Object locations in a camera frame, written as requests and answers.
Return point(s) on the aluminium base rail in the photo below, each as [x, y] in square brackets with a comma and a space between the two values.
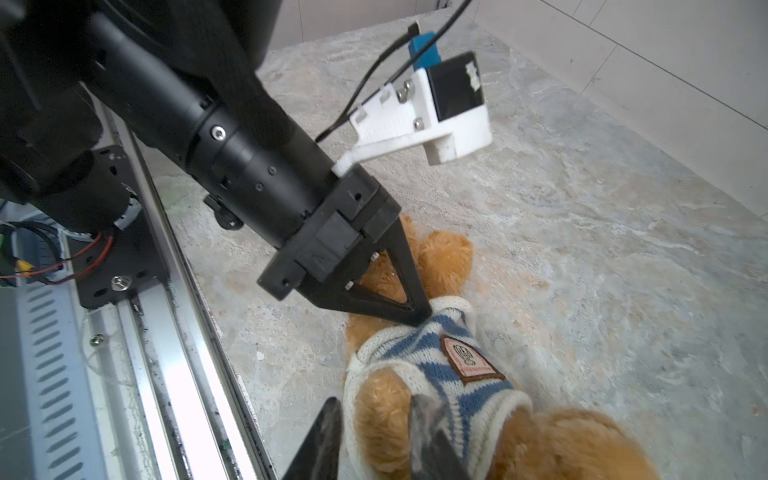
[138, 389]

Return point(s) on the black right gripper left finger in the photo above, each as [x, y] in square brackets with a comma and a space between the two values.
[319, 453]

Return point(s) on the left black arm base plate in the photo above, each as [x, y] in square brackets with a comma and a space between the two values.
[128, 261]

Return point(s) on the blue white striped knit sweater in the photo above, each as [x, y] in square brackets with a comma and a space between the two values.
[442, 360]

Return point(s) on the brown plush teddy bear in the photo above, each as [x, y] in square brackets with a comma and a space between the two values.
[555, 444]

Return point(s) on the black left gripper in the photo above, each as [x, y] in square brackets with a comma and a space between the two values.
[358, 220]

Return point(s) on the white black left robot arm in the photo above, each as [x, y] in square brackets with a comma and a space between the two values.
[182, 76]

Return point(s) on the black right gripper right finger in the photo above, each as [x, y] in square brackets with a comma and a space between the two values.
[432, 456]

